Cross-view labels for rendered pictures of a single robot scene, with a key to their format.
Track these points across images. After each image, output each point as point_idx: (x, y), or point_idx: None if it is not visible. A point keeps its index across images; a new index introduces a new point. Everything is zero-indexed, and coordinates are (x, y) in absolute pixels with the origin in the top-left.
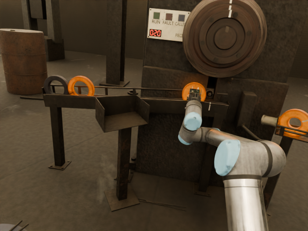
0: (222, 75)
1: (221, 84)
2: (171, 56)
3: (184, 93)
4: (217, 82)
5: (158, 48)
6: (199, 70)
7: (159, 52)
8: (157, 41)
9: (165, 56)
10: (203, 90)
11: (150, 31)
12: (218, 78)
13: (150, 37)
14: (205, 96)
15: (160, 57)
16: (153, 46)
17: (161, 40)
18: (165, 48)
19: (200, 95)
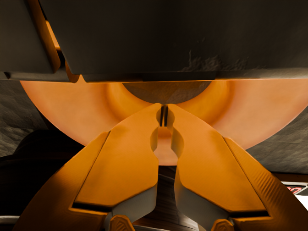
0: (13, 219)
1: (5, 100)
2: (253, 145)
3: (285, 108)
4: (34, 109)
5: (291, 159)
6: (145, 228)
7: (294, 151)
8: (284, 169)
9: (276, 145)
10: (85, 139)
11: (295, 192)
12: (41, 125)
13: (304, 183)
14: (32, 99)
15: (299, 143)
16: (305, 161)
17: (270, 171)
18: (267, 159)
19: (96, 104)
